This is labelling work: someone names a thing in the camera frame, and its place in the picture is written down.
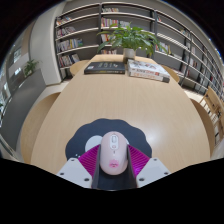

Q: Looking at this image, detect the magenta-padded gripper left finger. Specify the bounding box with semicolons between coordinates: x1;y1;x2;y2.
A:
56;143;101;190

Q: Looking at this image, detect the black book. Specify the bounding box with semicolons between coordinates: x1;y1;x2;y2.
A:
83;61;127;75

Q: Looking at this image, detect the white book with red lettering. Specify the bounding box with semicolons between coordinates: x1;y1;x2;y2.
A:
128;70;171;84

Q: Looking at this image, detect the green potted table plant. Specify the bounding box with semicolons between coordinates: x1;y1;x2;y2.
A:
96;23;168;63

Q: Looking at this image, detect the green potted floor plant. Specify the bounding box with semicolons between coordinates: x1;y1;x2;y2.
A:
22;58;40;77

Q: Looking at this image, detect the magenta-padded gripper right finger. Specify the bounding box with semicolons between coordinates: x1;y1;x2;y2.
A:
127;143;172;189

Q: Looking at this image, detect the white illustrated book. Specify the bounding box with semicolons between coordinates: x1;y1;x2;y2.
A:
126;58;171;79

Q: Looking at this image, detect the pink computer mouse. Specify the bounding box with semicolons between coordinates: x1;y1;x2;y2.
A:
99;130;130;176

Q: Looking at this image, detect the grey wall shelf unit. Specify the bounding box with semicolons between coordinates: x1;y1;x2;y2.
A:
53;1;224;98

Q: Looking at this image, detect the dark cartoon-face mouse pad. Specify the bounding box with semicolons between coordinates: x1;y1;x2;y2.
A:
64;117;154;191

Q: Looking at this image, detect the group of slatted wooden chairs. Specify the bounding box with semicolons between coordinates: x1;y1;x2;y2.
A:
199;85;224;145

